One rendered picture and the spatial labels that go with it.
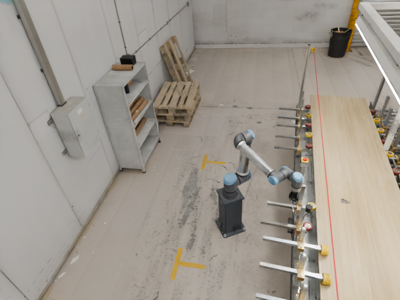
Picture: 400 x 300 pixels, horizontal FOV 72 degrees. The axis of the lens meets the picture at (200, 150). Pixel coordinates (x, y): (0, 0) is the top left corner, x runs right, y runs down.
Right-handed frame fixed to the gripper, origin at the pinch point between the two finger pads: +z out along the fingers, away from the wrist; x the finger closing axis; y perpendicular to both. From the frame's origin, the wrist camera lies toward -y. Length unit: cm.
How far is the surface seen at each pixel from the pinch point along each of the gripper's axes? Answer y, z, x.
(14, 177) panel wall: 60, -39, -254
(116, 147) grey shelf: -102, 47, -262
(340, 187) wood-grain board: -39, 8, 47
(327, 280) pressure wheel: 70, 1, 27
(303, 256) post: 65, -14, 8
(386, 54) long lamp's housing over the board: -5, -140, 38
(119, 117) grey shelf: -103, -9, -242
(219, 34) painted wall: -743, 51, -241
